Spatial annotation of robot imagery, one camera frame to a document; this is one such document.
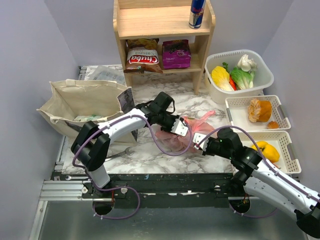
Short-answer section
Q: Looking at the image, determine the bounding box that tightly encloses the white garlic bulb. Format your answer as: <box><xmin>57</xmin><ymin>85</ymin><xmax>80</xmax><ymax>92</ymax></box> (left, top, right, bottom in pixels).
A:
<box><xmin>237</xmin><ymin>54</ymin><xmax>258</xmax><ymax>73</ymax></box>

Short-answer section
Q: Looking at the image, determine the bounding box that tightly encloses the canvas tote bag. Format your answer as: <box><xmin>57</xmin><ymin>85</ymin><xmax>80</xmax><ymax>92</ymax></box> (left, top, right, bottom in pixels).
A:
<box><xmin>37</xmin><ymin>79</ymin><xmax>136</xmax><ymax>138</ymax></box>

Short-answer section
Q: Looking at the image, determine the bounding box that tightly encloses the yellow napa cabbage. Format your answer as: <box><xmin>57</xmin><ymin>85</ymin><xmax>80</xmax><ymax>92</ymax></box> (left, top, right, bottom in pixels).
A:
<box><xmin>211</xmin><ymin>66</ymin><xmax>234</xmax><ymax>92</ymax></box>

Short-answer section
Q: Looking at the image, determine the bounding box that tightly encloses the white tray with bread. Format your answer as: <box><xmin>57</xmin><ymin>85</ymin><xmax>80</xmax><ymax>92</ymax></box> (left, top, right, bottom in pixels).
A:
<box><xmin>225</xmin><ymin>95</ymin><xmax>291</xmax><ymax>132</ymax></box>

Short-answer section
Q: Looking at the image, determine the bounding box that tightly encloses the Chuba cassava chips bag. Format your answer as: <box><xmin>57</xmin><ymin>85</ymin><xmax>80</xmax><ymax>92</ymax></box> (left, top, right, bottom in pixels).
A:
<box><xmin>123</xmin><ymin>38</ymin><xmax>163</xmax><ymax>74</ymax></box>

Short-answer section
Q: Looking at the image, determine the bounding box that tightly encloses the orange carrot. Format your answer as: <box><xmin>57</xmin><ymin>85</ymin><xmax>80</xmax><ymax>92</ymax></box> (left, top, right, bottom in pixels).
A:
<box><xmin>229</xmin><ymin>76</ymin><xmax>237</xmax><ymax>91</ymax></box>

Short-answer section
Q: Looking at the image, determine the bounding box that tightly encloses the green white food packet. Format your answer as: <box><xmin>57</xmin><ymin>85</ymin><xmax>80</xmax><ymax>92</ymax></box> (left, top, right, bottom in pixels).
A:
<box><xmin>74</xmin><ymin>114</ymin><xmax>104</xmax><ymax>122</ymax></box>

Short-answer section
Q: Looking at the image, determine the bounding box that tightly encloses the clear plastic parts box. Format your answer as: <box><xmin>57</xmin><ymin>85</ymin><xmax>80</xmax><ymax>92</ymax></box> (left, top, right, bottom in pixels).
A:
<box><xmin>84</xmin><ymin>65</ymin><xmax>127</xmax><ymax>86</ymax></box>

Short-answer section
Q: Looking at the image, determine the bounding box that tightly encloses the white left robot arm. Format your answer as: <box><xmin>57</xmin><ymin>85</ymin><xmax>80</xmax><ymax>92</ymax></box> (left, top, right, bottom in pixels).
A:
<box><xmin>70</xmin><ymin>91</ymin><xmax>189</xmax><ymax>198</ymax></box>

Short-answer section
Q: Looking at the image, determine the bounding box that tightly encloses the white vegetable basket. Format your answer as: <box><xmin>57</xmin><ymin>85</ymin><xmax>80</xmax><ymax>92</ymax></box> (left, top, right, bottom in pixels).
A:
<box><xmin>204</xmin><ymin>49</ymin><xmax>274</xmax><ymax>104</ymax></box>

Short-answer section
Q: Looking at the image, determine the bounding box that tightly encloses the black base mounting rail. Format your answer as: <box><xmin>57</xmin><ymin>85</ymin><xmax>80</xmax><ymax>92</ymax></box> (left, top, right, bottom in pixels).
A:
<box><xmin>50</xmin><ymin>172</ymin><xmax>250</xmax><ymax>214</ymax></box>

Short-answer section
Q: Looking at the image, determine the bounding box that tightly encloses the yellow bell pepper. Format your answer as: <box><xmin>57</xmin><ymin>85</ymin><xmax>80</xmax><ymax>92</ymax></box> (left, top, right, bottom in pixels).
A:
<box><xmin>256</xmin><ymin>141</ymin><xmax>280</xmax><ymax>163</ymax></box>

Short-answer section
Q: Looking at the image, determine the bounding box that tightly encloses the large bread roll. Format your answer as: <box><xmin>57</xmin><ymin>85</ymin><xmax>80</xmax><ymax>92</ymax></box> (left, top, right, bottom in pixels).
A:
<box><xmin>248</xmin><ymin>98</ymin><xmax>272</xmax><ymax>123</ymax></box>

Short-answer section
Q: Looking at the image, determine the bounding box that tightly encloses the wooden shelf unit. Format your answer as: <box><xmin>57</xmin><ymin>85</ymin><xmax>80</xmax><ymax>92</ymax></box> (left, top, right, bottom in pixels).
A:
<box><xmin>112</xmin><ymin>0</ymin><xmax>217</xmax><ymax>95</ymax></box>

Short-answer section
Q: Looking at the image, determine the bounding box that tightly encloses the green bok choy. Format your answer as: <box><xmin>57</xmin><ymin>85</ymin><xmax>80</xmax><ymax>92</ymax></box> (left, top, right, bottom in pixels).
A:
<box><xmin>230</xmin><ymin>67</ymin><xmax>255</xmax><ymax>90</ymax></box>

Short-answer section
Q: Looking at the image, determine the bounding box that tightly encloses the silver open-end wrench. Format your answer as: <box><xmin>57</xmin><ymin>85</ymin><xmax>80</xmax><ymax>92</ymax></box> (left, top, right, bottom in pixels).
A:
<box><xmin>105</xmin><ymin>147</ymin><xmax>134</xmax><ymax>162</ymax></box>

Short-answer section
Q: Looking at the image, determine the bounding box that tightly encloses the pink plastic grocery bag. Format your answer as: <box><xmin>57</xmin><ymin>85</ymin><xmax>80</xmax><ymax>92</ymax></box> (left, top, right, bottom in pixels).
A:
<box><xmin>155</xmin><ymin>110</ymin><xmax>216</xmax><ymax>152</ymax></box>

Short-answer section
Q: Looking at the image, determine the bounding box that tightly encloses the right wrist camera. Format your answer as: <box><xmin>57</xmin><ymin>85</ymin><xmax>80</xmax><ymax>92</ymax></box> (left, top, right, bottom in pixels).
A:
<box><xmin>192</xmin><ymin>132</ymin><xmax>209</xmax><ymax>152</ymax></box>

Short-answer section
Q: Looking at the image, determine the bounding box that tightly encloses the small bread piece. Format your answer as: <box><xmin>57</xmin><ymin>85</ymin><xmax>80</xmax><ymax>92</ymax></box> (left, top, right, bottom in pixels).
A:
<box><xmin>266</xmin><ymin>121</ymin><xmax>279</xmax><ymax>130</ymax></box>

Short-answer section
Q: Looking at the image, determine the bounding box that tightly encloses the purple snack bag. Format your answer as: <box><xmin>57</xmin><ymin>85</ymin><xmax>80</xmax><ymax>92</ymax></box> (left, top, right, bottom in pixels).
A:
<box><xmin>162</xmin><ymin>39</ymin><xmax>192</xmax><ymax>70</ymax></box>

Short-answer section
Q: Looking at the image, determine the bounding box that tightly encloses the white tray with fruit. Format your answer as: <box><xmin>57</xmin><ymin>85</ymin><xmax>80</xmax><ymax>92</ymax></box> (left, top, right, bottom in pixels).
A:
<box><xmin>248</xmin><ymin>131</ymin><xmax>302</xmax><ymax>175</ymax></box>

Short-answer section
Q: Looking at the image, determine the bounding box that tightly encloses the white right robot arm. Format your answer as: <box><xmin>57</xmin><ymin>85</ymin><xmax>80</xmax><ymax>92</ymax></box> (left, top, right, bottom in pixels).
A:
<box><xmin>192</xmin><ymin>125</ymin><xmax>320</xmax><ymax>239</ymax></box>

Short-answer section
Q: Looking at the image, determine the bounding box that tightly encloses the Red Bull can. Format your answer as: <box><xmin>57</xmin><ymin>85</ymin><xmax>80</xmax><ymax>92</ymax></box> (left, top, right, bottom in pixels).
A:
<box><xmin>188</xmin><ymin>0</ymin><xmax>206</xmax><ymax>29</ymax></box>

